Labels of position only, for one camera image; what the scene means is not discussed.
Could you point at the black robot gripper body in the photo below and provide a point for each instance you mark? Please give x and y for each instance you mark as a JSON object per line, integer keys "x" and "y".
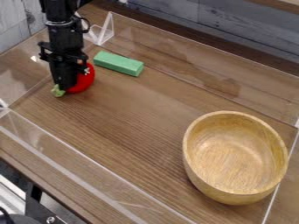
{"x": 61, "y": 51}

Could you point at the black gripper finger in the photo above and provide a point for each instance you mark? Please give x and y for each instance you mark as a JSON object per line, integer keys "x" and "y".
{"x": 64, "y": 74}

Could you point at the red plush strawberry toy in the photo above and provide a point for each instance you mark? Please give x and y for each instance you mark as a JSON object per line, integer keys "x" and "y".
{"x": 84, "y": 82}

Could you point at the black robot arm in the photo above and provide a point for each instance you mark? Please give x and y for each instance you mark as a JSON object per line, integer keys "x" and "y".
{"x": 60, "y": 8}

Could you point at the green rectangular block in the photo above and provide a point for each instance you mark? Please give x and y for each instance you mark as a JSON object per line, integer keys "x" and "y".
{"x": 119, "y": 63}

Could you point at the black metal table clamp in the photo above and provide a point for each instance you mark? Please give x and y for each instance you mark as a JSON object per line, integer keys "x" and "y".
{"x": 36, "y": 210}

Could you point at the wooden bowl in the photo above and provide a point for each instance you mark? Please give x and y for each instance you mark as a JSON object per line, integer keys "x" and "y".
{"x": 235, "y": 157}

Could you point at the clear acrylic tray wall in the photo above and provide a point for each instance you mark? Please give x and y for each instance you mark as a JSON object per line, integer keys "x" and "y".
{"x": 99, "y": 195}

